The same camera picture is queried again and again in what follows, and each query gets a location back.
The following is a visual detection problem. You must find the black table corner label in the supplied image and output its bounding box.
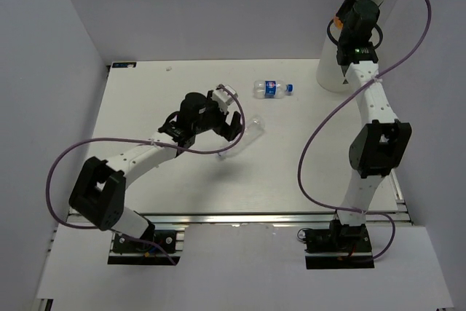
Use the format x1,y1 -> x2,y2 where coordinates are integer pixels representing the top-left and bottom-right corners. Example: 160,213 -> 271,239
111,62 -> 137,68

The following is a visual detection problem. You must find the aluminium table edge rail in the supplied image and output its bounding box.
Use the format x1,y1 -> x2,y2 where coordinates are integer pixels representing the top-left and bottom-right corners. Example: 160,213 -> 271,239
54,194 -> 414,234

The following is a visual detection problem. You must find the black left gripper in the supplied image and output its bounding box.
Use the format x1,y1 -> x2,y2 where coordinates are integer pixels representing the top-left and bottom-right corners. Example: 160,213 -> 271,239
191,91 -> 243,141

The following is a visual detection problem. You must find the white bin with black rim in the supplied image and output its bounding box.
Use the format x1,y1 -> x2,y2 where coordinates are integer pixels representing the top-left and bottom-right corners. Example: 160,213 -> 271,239
316,21 -> 379,93

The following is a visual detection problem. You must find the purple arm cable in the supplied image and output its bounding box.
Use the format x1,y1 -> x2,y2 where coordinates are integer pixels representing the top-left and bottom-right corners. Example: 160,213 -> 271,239
297,0 -> 433,263
45,87 -> 245,265

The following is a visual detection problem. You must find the orange juice bottle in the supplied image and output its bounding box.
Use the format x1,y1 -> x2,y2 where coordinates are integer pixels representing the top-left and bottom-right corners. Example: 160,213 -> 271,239
333,17 -> 343,29

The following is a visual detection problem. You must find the clear plastic bottle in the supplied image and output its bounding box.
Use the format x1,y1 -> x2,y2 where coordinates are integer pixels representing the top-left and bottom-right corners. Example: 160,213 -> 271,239
217,114 -> 265,160

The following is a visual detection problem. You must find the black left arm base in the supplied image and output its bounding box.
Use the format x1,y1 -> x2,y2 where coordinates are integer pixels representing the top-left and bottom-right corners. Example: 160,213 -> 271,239
107,229 -> 184,266

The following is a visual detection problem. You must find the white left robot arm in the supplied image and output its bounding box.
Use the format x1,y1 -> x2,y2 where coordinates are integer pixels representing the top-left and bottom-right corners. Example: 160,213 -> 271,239
68,84 -> 245,252

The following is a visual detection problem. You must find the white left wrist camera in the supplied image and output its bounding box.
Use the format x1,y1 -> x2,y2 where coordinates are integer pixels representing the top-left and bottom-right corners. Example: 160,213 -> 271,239
211,84 -> 238,114

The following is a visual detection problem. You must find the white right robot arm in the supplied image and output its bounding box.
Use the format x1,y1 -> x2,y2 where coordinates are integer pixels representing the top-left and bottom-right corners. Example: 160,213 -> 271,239
328,0 -> 412,252

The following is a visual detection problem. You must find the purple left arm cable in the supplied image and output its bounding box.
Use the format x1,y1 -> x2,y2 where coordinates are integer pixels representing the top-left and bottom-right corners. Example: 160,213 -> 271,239
45,87 -> 245,265

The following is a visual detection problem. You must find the blue label plastic bottle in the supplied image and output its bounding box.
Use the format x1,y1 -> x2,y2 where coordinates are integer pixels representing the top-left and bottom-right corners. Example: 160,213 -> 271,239
253,80 -> 294,99

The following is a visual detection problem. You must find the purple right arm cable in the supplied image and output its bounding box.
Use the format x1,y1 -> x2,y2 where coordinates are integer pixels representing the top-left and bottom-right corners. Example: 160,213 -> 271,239
297,0 -> 433,263

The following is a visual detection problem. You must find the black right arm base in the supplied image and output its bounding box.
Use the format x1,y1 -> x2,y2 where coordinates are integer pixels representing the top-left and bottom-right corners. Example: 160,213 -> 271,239
297,219 -> 374,270

